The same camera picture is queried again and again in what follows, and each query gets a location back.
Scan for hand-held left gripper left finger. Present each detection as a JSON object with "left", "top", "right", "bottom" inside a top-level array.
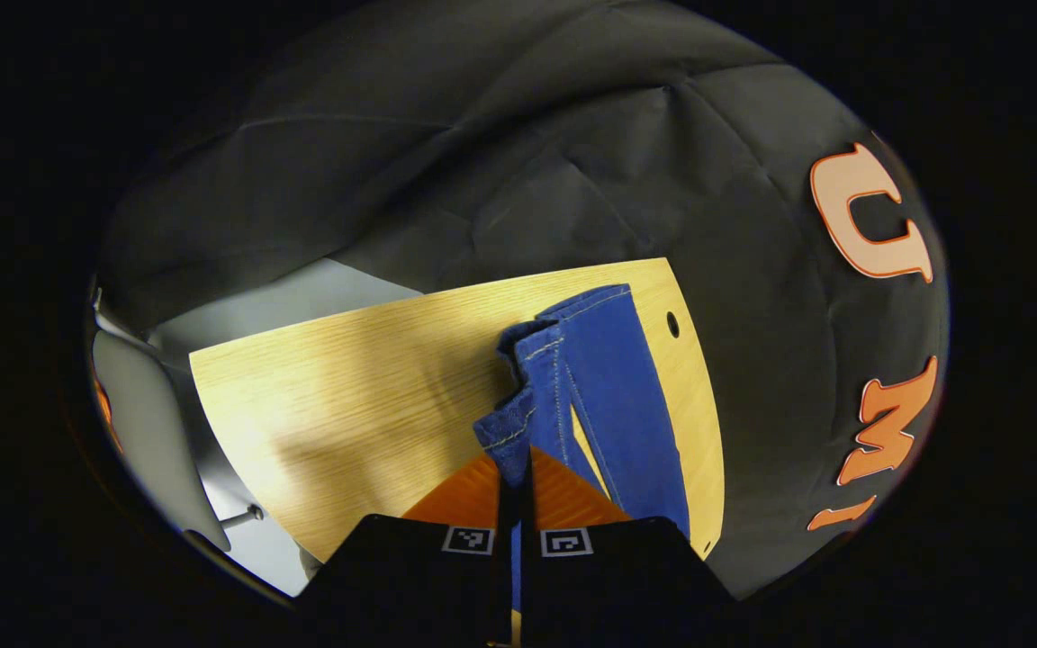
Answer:
[{"left": 298, "top": 452, "right": 519, "bottom": 648}]

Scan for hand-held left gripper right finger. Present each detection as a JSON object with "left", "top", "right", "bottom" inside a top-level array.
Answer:
[{"left": 521, "top": 446, "right": 737, "bottom": 648}]

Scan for blue denim jeans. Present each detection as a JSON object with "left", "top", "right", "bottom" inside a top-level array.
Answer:
[{"left": 472, "top": 283, "right": 692, "bottom": 613}]

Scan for grey chair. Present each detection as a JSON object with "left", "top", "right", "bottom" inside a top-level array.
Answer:
[{"left": 89, "top": 286, "right": 265, "bottom": 552}]

